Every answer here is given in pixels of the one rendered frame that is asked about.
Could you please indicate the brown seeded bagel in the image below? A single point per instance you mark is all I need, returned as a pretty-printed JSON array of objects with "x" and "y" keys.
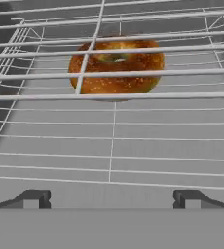
[{"x": 117, "y": 82}]

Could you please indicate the grey toaster oven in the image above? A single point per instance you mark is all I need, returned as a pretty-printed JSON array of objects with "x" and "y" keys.
[{"x": 169, "y": 155}]

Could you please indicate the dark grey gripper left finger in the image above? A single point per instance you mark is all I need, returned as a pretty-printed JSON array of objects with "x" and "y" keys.
[{"x": 32, "y": 197}]

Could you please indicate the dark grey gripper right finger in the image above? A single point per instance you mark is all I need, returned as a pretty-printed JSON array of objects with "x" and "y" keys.
[{"x": 190, "y": 197}]

